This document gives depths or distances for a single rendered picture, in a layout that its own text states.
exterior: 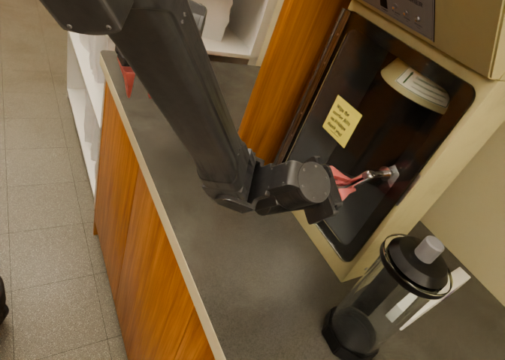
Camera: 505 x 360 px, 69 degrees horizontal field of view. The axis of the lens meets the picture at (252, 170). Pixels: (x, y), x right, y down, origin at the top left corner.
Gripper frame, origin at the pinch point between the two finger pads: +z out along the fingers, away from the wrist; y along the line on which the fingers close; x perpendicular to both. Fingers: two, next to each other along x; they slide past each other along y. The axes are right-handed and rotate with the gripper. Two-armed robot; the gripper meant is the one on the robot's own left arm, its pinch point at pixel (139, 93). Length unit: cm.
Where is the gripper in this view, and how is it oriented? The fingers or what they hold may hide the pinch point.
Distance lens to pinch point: 82.9
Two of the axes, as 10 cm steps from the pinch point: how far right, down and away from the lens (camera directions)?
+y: 8.4, -0.7, 5.4
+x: -4.5, -6.5, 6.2
